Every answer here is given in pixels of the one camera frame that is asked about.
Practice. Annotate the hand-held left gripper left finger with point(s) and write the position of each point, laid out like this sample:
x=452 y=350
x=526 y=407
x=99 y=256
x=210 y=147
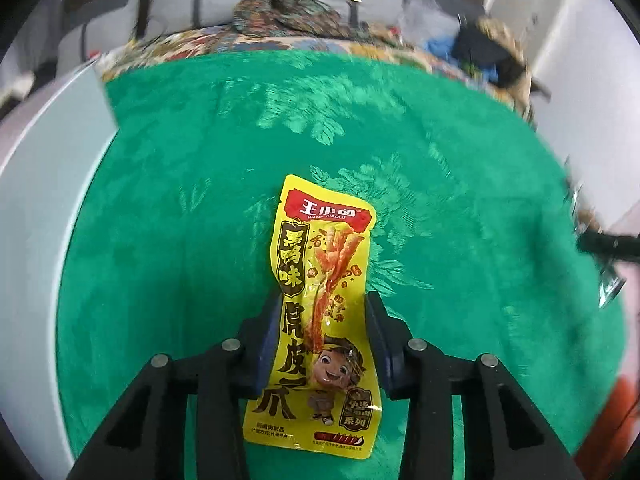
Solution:
x=269 y=340

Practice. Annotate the floral bedsheet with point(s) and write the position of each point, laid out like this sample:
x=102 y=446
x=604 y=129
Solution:
x=200 y=42

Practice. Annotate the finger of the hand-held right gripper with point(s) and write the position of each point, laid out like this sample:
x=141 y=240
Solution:
x=610 y=245

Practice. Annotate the clear plastic bag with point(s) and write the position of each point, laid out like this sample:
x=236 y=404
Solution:
x=425 y=15

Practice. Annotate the grey pillow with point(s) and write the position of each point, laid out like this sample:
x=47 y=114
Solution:
x=380 y=5
x=225 y=0
x=110 y=25

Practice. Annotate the black clothing pile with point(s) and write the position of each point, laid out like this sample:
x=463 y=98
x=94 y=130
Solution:
x=475 y=42

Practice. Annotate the yellow chicken feet packet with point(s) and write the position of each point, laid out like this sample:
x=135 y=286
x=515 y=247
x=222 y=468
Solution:
x=325 y=260

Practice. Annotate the blue cloth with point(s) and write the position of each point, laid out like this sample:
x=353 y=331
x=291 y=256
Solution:
x=440 y=46

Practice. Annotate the orange cloth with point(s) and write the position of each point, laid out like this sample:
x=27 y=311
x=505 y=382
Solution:
x=615 y=425

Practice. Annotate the white flat panel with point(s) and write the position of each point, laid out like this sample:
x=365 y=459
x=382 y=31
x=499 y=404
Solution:
x=40 y=235

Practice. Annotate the dark floral cloth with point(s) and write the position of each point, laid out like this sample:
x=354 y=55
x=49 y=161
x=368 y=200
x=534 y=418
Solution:
x=300 y=12

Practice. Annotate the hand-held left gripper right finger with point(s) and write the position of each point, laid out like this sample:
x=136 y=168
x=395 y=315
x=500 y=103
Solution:
x=382 y=345

